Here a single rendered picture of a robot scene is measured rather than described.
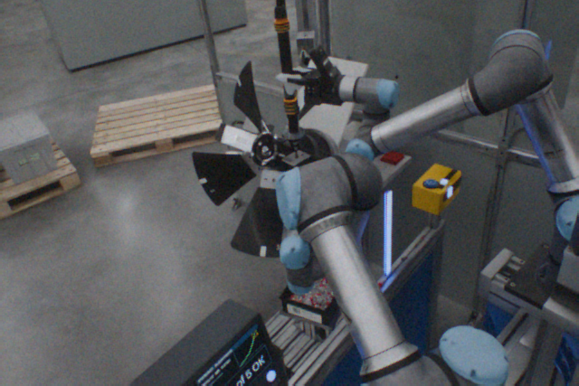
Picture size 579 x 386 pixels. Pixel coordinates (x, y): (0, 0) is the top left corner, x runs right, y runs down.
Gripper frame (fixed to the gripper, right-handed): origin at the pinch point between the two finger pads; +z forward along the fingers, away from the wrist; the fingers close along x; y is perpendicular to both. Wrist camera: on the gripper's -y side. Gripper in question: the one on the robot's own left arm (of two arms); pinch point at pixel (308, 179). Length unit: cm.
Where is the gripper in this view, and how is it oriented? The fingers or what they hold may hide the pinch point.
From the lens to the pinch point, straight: 149.1
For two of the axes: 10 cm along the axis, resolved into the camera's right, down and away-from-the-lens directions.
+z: 0.7, -5.5, 8.3
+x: 2.1, 8.3, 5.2
